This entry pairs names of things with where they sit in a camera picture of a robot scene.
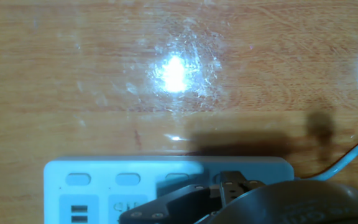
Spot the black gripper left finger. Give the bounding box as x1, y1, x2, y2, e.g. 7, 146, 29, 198
119, 183, 223, 224

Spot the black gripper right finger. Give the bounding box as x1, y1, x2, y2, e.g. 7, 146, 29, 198
219, 170, 267, 206

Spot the white power strip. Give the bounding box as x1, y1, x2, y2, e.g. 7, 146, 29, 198
44, 155, 295, 224

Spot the brown wooden board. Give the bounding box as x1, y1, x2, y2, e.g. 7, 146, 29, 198
0, 0, 358, 224

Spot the grey power strip cable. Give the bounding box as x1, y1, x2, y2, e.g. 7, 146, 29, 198
293, 126, 358, 182

